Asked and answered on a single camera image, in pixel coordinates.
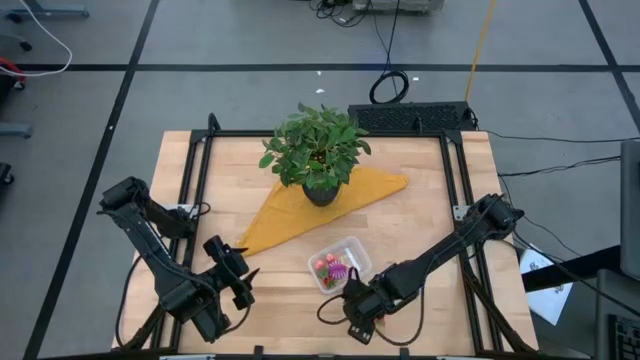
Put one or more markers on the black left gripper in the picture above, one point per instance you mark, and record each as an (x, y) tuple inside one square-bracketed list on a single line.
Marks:
[(227, 272)]

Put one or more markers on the yellow cloth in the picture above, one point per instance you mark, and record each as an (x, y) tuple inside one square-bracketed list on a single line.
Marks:
[(280, 215)]

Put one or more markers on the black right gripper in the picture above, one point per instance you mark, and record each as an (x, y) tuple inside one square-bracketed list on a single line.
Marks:
[(365, 306)]

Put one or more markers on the red cart part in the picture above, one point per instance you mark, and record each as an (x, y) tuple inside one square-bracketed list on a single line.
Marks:
[(10, 67)]

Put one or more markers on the silver metal bracket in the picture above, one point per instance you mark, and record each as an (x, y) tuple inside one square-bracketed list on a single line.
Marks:
[(460, 212), (182, 208)]

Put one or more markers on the clear plastic container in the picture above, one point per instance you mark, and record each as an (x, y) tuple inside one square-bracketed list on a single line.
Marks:
[(350, 255)]

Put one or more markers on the green potted plant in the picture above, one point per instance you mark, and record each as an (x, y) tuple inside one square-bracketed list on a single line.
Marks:
[(315, 150)]

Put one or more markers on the grey chair base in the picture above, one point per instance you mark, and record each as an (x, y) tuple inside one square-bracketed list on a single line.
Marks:
[(50, 12)]

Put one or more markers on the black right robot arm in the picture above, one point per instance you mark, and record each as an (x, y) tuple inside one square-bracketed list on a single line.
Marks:
[(440, 250)]

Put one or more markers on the black perforated box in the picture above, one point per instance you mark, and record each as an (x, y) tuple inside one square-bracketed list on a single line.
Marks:
[(407, 117)]

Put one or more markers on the white paper sheet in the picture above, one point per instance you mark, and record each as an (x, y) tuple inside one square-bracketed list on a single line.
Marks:
[(545, 295)]

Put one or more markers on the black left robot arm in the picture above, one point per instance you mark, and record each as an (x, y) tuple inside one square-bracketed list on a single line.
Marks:
[(150, 250)]

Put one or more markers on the grey furniture leg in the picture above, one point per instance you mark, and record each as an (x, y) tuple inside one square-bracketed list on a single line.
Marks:
[(15, 131)]

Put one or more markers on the black keyboard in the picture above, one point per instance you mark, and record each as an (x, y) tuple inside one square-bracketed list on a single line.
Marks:
[(625, 340)]

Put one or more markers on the small red strawberry toy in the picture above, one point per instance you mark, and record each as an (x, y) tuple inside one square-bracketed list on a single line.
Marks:
[(326, 281)]

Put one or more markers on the grey device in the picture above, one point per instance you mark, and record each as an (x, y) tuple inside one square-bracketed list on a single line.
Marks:
[(395, 4)]

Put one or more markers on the black desk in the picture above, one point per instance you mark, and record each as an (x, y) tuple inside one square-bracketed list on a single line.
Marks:
[(615, 300)]

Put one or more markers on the black aluminium table frame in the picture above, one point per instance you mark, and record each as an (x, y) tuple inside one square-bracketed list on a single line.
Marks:
[(240, 133)]

